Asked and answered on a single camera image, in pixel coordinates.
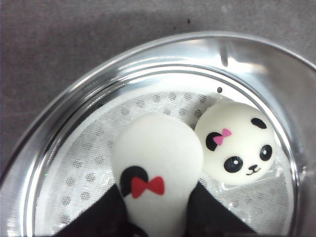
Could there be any white perforated steamer liner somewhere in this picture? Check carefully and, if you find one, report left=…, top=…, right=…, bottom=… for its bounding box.
left=35, top=91, right=293, bottom=235

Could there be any panda bun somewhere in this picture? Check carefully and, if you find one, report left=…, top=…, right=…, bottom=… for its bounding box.
left=111, top=115, right=203, bottom=237
left=195, top=102, right=277, bottom=185

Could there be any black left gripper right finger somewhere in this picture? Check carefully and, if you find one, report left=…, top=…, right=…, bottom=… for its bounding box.
left=184, top=182, right=256, bottom=237

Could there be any stainless steel steamer pot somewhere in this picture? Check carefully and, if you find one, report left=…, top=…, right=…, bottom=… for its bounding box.
left=0, top=32, right=316, bottom=237

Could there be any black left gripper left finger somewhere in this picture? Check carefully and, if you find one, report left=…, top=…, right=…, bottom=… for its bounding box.
left=58, top=185, right=134, bottom=237

